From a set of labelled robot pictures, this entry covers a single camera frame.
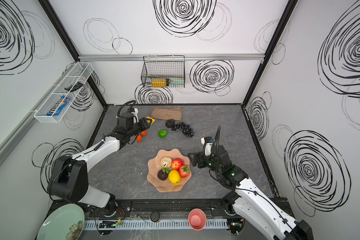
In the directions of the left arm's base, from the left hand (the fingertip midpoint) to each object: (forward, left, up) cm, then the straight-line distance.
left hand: (152, 120), depth 87 cm
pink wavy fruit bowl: (-22, -3, -14) cm, 26 cm away
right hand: (-19, -24, -2) cm, 31 cm away
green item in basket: (+18, -14, +15) cm, 27 cm away
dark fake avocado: (+10, -9, -15) cm, 20 cm away
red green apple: (-26, -20, -9) cm, 34 cm away
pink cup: (-46, -27, -17) cm, 56 cm away
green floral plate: (-49, +35, -16) cm, 62 cm away
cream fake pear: (-21, -9, -9) cm, 25 cm away
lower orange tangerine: (-3, +11, -16) cm, 20 cm away
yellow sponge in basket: (+18, -3, +14) cm, 23 cm away
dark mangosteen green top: (-27, -8, -13) cm, 31 cm away
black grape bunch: (+5, -20, -15) cm, 26 cm away
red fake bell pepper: (-21, -15, -10) cm, 28 cm away
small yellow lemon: (-2, +1, +2) cm, 3 cm away
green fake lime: (+1, -4, -15) cm, 16 cm away
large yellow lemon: (-28, -15, -12) cm, 34 cm away
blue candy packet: (-8, +42, +17) cm, 46 cm away
